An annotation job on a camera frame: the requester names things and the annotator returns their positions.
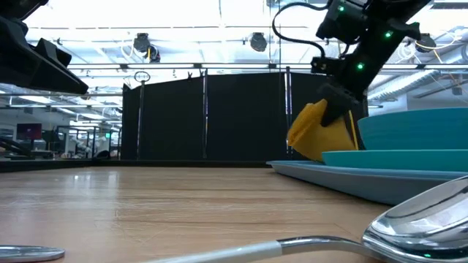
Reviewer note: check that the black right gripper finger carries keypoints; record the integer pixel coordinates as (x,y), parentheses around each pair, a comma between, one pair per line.
(336,104)

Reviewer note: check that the teal plastic plate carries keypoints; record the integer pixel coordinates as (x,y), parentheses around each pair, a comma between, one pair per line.
(402,160)

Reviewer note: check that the black partition screen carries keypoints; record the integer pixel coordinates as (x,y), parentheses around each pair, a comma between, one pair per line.
(245,117)

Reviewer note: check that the blue plastic tray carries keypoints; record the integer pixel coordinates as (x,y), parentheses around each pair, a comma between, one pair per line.
(365,186)

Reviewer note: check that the horizontal ceiling light rail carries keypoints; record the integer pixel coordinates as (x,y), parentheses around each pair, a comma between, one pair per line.
(237,66)

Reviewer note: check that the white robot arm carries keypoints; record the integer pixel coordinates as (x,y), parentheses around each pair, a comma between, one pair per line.
(82,146)

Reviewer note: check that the black ceiling spotlight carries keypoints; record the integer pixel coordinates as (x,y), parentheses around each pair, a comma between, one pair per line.
(142,42)
(258,42)
(425,43)

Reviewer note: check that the yellow cloth napkin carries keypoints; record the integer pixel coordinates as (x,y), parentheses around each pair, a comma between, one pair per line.
(318,142)

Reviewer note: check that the black aluminium table frame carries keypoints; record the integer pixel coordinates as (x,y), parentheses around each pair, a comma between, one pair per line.
(109,164)

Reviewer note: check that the monitor with reddish screen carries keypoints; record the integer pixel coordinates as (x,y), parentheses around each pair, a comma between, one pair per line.
(29,131)

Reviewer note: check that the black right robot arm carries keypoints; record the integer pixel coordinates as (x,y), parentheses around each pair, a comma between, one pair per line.
(402,14)

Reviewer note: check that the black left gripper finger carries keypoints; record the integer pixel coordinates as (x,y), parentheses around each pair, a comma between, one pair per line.
(55,55)
(36,73)

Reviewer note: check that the blue plastic bowl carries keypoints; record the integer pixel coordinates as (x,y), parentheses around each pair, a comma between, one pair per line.
(420,128)

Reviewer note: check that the corrugated silver air duct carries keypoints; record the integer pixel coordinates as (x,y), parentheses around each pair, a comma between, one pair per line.
(402,85)

